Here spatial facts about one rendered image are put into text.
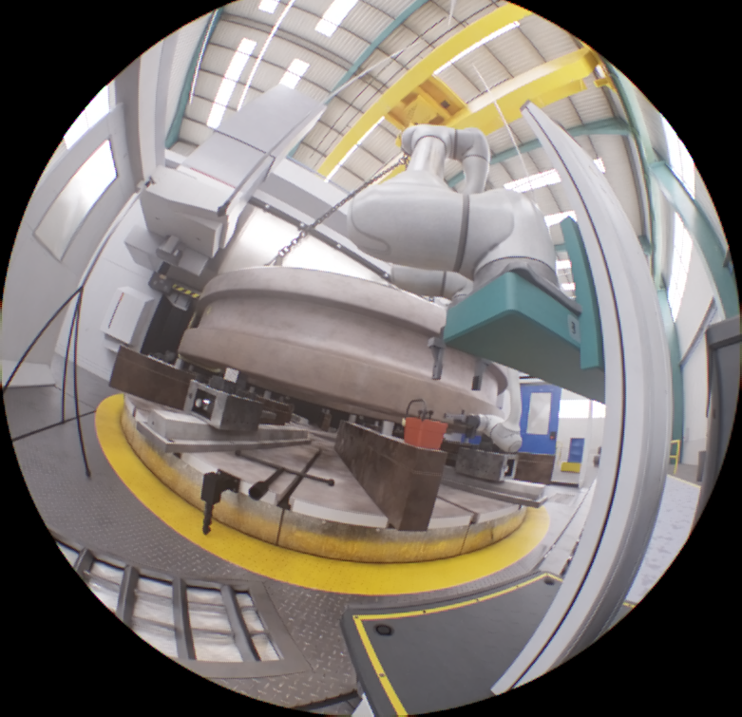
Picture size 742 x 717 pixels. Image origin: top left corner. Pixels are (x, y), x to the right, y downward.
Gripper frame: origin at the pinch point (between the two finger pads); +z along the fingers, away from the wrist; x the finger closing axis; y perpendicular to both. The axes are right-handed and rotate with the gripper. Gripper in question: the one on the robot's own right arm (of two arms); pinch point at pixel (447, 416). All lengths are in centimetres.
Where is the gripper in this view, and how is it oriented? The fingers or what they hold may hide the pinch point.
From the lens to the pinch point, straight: 126.7
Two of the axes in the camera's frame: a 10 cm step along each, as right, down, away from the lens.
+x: 2.6, -2.2, -9.4
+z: -9.4, -2.9, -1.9
